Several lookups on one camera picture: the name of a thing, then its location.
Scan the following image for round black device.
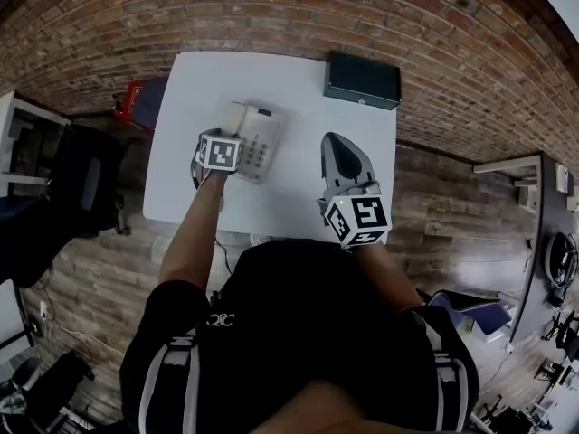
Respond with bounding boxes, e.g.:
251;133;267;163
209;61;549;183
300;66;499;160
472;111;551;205
544;231;579;298

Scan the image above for black chair with clutter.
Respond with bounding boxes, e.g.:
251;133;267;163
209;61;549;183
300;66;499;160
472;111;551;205
9;349;97;434

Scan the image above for white desk telephone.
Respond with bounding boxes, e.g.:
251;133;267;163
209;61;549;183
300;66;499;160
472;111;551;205
228;100;287;185

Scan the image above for white floor cable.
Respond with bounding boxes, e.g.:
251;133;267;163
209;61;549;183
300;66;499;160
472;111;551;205
44;317;128;357

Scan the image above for person's black striped shirt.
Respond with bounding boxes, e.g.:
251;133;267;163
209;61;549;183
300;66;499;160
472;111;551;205
119;237;481;434

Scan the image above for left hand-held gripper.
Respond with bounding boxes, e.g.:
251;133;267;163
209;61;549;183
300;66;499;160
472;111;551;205
190;127;243;191

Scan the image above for black desk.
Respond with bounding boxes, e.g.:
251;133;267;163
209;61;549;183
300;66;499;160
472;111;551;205
509;150;579;350

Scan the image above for black office chair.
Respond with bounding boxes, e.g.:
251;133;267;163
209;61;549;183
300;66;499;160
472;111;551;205
48;123;133;238

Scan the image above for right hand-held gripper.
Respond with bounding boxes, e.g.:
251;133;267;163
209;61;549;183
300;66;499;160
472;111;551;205
316;132;393;249

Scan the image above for white side desk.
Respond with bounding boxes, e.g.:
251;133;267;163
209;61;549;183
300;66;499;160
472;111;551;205
0;90;72;190

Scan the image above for person's left forearm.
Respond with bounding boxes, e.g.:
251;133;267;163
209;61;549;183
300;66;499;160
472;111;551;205
157;169;226;294

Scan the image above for person's right forearm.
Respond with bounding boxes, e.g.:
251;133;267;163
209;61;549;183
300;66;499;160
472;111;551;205
350;240;422;318

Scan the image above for blue chair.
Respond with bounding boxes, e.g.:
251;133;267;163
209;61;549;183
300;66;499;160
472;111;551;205
427;288;513;344

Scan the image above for black jacket on chair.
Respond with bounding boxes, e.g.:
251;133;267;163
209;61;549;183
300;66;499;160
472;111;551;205
0;194;76;289

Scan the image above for black rectangular box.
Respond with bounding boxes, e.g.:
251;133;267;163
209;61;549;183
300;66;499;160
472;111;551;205
322;51;403;111

